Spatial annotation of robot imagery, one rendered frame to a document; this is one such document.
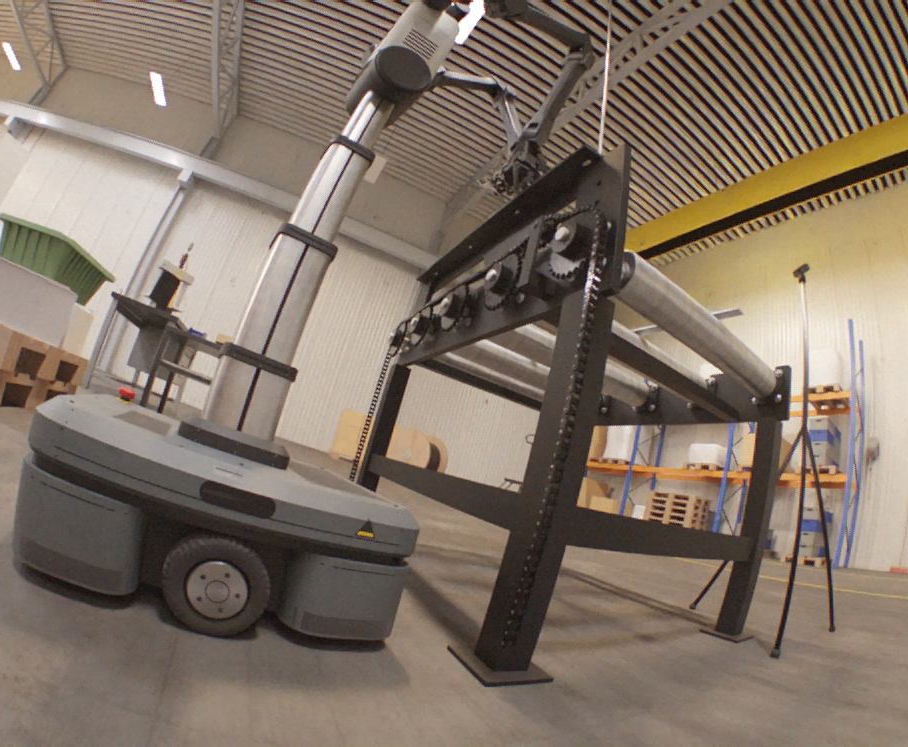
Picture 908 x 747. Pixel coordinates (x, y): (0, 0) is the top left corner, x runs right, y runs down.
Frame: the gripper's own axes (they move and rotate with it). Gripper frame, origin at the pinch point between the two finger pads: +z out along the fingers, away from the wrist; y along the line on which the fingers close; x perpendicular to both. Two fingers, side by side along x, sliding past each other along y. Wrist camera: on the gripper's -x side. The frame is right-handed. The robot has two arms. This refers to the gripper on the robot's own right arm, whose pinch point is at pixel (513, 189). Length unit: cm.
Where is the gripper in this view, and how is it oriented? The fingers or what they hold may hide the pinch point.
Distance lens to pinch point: 131.7
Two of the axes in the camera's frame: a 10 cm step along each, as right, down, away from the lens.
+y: -4.3, 1.0, 9.0
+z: -2.6, 9.4, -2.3
